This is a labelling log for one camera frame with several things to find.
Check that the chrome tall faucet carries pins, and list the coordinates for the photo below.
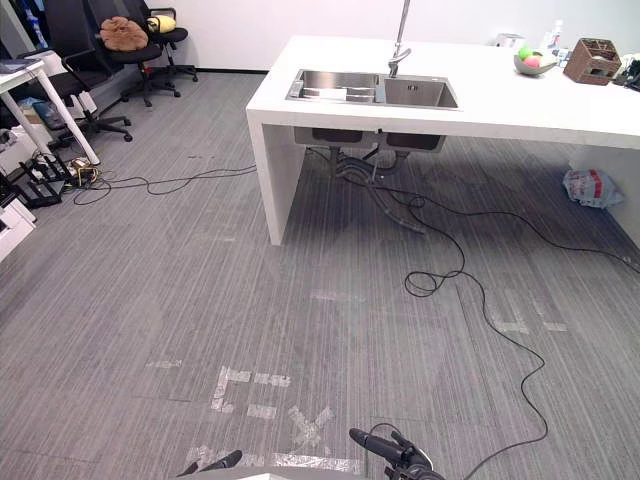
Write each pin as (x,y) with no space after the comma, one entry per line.
(401,30)

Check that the white small appliance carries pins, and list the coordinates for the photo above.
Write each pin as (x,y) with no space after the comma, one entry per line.
(509,41)

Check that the white and red plastic bag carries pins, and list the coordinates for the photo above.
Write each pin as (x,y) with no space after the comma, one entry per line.
(592,187)

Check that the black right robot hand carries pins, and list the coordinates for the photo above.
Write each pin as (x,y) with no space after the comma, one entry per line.
(407,457)

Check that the white kitchen island counter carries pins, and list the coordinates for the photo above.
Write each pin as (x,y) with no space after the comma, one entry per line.
(500,102)

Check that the grey fruit bowl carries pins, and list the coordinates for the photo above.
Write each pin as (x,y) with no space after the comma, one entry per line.
(532,70)

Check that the brown woven organizer basket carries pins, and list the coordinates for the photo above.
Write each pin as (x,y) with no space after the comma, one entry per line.
(585,62)

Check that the yellow plush toy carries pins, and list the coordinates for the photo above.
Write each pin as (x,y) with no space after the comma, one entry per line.
(162,23)

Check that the white bottle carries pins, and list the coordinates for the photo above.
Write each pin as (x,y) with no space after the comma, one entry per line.
(556,36)

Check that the dark flat book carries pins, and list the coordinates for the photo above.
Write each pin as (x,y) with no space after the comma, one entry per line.
(14,63)

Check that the black router with antennas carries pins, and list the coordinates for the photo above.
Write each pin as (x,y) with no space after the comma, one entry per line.
(42,187)

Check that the white box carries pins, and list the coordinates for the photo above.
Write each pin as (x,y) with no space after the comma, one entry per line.
(12,227)

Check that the grey robot torso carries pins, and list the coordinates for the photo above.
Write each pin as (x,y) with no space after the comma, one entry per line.
(300,476)

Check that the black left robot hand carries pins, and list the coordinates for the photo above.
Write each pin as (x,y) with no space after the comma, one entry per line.
(217,462)

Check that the black device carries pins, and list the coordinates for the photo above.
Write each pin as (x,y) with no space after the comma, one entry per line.
(629,77)

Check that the pink ball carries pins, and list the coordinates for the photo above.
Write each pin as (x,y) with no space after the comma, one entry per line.
(531,61)

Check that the power strip with plugs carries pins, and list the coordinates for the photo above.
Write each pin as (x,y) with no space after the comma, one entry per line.
(82,169)

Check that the green ball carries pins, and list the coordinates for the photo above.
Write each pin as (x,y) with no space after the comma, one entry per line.
(525,50)

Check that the white desk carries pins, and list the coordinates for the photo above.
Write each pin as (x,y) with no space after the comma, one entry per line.
(20,75)

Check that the stainless steel double sink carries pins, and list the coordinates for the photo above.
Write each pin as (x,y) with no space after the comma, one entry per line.
(420,93)

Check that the black office chair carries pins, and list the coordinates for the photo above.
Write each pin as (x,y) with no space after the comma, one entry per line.
(131,57)
(70,82)
(172,35)

